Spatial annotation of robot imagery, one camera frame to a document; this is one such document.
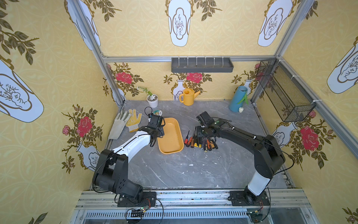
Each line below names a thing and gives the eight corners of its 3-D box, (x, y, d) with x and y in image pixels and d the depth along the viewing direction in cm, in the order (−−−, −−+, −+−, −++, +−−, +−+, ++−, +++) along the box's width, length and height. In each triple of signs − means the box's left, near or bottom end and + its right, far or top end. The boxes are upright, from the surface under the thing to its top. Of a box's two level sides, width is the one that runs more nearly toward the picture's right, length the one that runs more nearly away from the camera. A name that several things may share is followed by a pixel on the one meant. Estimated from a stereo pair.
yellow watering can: (180, 104, 123) (179, 94, 114) (188, 95, 130) (188, 85, 121) (189, 109, 119) (190, 99, 110) (197, 99, 126) (199, 89, 117)
